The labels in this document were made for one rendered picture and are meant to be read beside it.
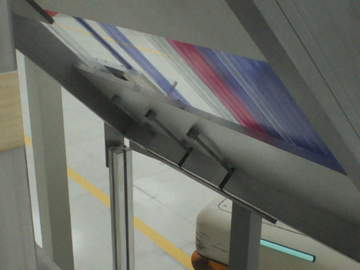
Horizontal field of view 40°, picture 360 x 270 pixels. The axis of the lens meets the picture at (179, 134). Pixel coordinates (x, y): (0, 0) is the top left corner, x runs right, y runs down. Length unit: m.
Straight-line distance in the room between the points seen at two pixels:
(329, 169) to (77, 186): 1.94
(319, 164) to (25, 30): 0.57
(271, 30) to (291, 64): 0.03
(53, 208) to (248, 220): 0.48
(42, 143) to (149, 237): 0.87
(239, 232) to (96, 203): 1.08
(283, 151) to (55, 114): 0.74
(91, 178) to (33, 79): 1.33
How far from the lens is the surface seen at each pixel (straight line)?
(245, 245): 1.26
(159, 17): 0.43
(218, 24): 0.37
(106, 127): 1.09
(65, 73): 0.94
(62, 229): 1.32
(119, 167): 1.09
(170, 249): 1.90
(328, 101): 0.28
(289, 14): 0.24
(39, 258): 0.78
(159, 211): 2.14
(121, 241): 1.18
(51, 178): 1.25
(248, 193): 0.79
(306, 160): 0.54
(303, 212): 0.73
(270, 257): 1.52
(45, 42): 0.92
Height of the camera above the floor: 1.05
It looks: 21 degrees down
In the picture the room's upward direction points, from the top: 1 degrees clockwise
